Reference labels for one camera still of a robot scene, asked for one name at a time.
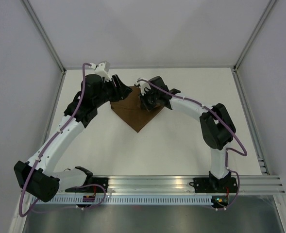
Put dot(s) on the aluminium frame post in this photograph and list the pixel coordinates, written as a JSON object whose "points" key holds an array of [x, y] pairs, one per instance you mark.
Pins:
{"points": [[43, 34], [255, 32]]}

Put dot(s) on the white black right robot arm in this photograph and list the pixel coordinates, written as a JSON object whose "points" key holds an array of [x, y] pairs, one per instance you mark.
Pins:
{"points": [[216, 126]]}

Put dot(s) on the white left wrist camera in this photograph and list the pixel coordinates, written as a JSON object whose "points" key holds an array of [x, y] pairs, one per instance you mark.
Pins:
{"points": [[102, 68]]}

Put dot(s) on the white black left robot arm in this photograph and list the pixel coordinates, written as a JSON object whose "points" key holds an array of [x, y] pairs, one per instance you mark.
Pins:
{"points": [[37, 176]]}

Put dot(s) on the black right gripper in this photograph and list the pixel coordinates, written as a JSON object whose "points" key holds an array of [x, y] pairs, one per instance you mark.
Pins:
{"points": [[144, 104]]}

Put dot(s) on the left aluminium frame post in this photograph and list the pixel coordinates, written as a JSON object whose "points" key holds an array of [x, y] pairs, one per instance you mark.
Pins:
{"points": [[43, 34]]}

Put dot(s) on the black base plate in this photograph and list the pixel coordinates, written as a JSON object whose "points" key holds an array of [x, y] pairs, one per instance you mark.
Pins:
{"points": [[208, 185], [94, 185]]}

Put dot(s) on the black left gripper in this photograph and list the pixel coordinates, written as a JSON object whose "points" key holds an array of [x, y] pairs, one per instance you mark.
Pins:
{"points": [[120, 91]]}

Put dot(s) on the brown cloth napkin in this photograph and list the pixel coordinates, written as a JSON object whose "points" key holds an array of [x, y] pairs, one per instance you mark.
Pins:
{"points": [[130, 111]]}

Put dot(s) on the right aluminium frame post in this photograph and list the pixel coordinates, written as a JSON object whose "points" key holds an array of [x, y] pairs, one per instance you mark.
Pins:
{"points": [[255, 32]]}

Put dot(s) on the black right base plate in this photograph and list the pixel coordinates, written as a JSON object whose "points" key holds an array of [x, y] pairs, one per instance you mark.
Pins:
{"points": [[208, 185]]}

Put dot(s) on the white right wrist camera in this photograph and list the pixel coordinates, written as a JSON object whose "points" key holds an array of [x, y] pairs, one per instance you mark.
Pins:
{"points": [[143, 85]]}

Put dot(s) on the aluminium frame rail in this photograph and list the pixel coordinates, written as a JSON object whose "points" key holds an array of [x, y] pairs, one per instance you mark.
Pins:
{"points": [[184, 185]]}

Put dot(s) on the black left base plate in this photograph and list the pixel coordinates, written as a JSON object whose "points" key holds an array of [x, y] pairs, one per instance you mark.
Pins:
{"points": [[94, 185]]}

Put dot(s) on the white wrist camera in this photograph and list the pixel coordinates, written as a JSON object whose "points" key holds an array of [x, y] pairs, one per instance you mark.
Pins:
{"points": [[102, 68], [143, 85]]}

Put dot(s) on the white slotted cable duct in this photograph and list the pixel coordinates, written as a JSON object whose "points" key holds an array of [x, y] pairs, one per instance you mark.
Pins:
{"points": [[133, 199]]}

